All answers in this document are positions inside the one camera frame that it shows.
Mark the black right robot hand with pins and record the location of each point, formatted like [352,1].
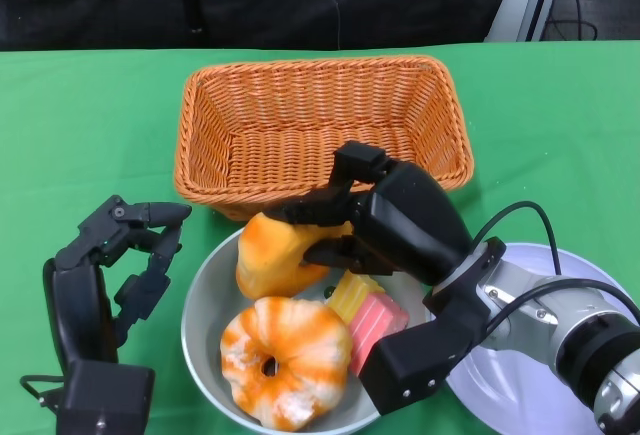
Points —
[410,220]

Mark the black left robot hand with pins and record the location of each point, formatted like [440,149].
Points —
[75,300]

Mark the grey green bowl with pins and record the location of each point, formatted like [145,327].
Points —
[205,315]

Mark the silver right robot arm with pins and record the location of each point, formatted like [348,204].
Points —
[550,320]

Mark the yellow pink layered cake slice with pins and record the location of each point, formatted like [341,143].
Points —
[370,325]

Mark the orange wicker basket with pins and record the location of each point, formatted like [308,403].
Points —
[310,120]

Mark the white round plate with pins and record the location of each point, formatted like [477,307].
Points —
[500,395]

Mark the black backdrop curtain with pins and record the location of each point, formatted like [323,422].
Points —
[100,0]

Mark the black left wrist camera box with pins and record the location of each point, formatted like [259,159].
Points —
[105,395]

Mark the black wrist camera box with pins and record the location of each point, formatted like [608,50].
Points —
[105,395]
[415,365]

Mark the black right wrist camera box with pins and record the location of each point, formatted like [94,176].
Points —
[415,365]

